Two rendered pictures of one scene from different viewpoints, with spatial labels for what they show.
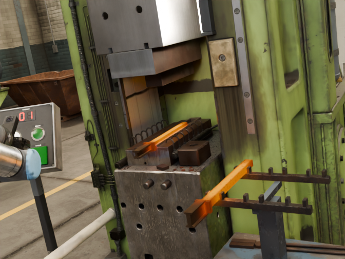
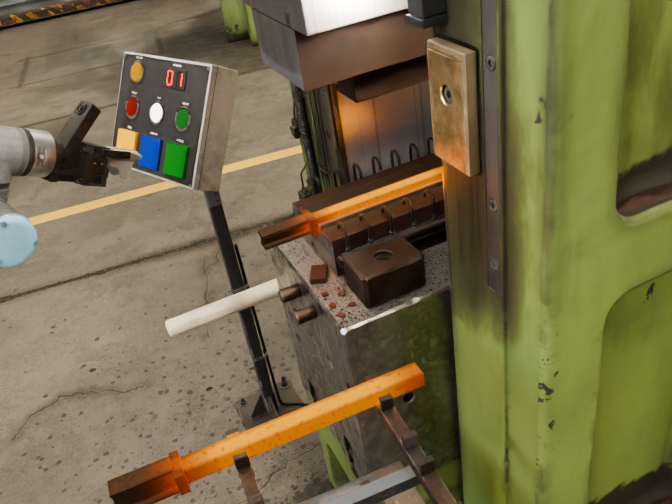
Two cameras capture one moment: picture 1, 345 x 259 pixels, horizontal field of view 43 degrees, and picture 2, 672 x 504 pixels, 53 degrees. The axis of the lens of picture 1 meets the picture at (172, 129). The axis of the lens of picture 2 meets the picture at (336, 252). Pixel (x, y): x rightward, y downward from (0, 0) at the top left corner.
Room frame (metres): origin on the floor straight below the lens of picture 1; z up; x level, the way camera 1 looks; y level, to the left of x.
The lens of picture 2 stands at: (0.84, -0.63, 1.63)
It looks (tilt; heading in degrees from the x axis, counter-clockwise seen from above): 33 degrees down; 41
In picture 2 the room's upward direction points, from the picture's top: 10 degrees counter-clockwise
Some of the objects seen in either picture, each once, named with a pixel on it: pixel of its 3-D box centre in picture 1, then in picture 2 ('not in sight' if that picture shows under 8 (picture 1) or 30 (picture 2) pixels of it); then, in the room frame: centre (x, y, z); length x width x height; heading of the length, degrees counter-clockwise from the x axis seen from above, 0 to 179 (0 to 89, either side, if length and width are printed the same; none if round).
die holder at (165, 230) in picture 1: (193, 196); (435, 313); (1.82, -0.04, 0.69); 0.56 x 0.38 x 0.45; 150
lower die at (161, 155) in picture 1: (171, 139); (407, 198); (1.84, 0.01, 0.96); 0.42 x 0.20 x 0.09; 150
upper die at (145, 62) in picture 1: (158, 56); (389, 16); (1.84, 0.01, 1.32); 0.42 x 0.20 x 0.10; 150
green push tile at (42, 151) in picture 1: (38, 156); (177, 160); (1.73, 0.55, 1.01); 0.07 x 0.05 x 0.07; 85
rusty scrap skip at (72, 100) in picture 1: (55, 96); not in sight; (8.60, 2.16, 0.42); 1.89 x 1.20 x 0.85; 53
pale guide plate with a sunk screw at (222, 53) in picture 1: (223, 63); (453, 107); (1.61, -0.22, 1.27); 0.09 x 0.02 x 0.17; 60
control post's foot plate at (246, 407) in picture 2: not in sight; (269, 400); (1.86, 0.64, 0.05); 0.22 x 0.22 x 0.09; 60
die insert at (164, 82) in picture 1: (170, 72); (420, 57); (1.86, -0.03, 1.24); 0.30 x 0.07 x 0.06; 150
